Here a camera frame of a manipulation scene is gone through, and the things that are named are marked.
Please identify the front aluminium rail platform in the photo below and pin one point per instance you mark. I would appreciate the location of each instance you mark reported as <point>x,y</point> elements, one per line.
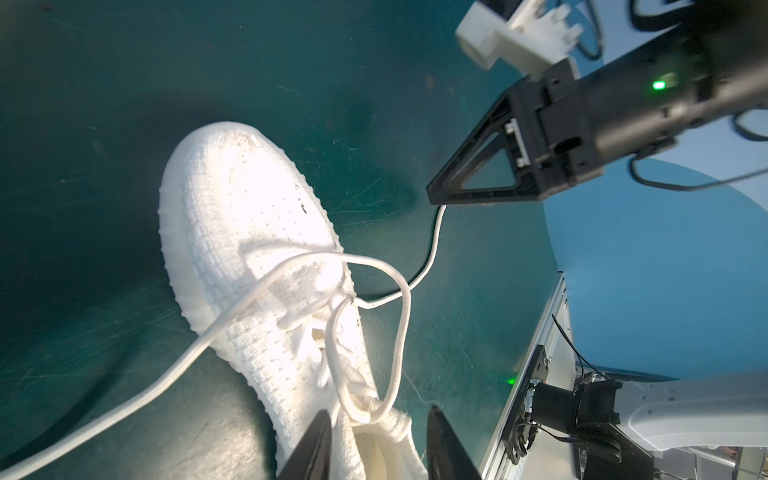
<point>547,457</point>

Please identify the white knit sneaker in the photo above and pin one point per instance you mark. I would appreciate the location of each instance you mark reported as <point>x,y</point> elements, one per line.
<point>233,206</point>

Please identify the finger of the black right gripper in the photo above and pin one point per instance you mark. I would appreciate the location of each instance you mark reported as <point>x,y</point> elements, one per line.
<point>490,166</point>

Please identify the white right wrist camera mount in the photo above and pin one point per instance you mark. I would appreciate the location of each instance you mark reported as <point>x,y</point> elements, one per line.
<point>526,35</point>

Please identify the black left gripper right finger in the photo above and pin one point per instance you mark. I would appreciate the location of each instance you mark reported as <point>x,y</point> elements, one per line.
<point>447,459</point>

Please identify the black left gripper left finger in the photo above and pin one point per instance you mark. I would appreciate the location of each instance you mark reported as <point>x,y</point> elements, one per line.
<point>311,459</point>

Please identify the white shoelace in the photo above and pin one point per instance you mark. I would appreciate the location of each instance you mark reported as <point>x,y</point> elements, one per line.
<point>354,399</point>

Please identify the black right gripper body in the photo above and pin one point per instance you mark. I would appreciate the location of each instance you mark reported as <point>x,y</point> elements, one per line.
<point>712,65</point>

